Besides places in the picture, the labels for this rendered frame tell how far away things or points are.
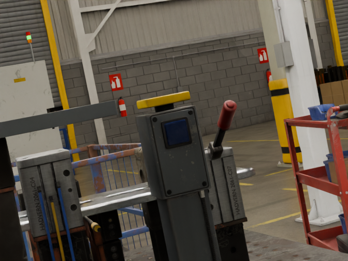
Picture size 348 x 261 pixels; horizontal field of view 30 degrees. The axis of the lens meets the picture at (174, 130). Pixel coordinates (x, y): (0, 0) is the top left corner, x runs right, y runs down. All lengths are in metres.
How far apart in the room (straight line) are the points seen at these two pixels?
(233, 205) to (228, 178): 0.04
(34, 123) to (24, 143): 8.40
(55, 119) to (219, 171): 0.34
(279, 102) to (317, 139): 3.22
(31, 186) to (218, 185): 0.29
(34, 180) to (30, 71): 8.30
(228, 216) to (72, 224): 0.25
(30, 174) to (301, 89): 4.12
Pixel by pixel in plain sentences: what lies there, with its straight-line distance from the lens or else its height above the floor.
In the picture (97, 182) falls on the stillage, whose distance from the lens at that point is 4.28.
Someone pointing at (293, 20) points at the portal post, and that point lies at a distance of 5.01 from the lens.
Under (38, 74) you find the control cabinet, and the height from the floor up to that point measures 1.81.
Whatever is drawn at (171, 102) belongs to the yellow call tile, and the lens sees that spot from 0.84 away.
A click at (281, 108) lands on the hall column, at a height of 0.74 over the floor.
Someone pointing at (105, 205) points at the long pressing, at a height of 1.00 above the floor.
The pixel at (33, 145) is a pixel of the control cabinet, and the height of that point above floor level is 0.85.
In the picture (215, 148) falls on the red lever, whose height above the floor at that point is 1.07.
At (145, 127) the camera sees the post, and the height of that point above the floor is 1.12.
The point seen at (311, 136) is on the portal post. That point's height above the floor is 0.66.
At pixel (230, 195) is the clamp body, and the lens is 1.04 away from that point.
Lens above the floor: 1.16
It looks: 3 degrees down
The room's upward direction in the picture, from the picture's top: 11 degrees counter-clockwise
